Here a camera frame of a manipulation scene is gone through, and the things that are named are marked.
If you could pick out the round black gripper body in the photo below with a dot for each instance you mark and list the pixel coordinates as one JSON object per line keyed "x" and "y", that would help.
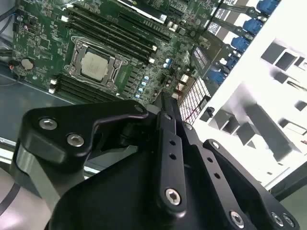
{"x": 108, "y": 203}

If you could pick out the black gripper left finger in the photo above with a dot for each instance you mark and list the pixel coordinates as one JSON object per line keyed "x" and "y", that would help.
{"x": 72, "y": 115}

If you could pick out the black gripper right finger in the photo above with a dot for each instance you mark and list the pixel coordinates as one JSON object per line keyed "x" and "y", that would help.
{"x": 213, "y": 167}

